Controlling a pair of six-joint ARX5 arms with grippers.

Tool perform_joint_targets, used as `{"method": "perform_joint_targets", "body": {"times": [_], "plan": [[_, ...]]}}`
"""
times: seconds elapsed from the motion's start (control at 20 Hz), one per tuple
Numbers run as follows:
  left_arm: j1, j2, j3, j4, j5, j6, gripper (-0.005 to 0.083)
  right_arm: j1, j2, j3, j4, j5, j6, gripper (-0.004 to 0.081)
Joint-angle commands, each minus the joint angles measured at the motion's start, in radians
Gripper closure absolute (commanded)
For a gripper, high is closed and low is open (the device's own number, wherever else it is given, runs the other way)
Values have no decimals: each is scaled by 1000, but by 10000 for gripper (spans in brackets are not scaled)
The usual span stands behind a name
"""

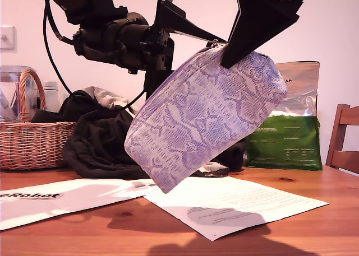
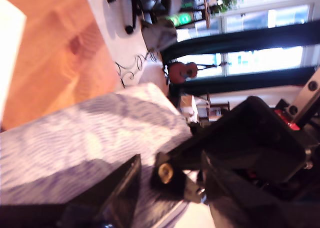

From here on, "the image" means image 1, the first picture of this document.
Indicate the woven wicker basket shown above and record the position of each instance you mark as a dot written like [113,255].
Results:
[33,146]

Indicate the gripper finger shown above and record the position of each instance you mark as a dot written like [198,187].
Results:
[154,81]
[258,23]
[179,22]

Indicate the white wall switch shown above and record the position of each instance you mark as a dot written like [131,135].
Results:
[8,39]

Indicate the white bottle grey cap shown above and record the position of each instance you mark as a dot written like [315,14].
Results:
[51,99]

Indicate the clear glass jug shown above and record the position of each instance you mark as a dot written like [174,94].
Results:
[11,82]

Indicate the brown wooden chair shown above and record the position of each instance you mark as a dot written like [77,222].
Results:
[340,155]

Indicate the white printed letter sheet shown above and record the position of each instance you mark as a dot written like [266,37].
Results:
[266,200]

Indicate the white LeRobot printed sheet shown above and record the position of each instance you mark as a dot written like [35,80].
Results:
[70,200]

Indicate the purple snakeskin pencil case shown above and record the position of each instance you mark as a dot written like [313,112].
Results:
[202,118]

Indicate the silver green Canagan bag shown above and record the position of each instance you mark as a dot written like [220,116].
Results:
[294,138]

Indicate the dark brown grey-lined jacket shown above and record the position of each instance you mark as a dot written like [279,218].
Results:
[98,144]

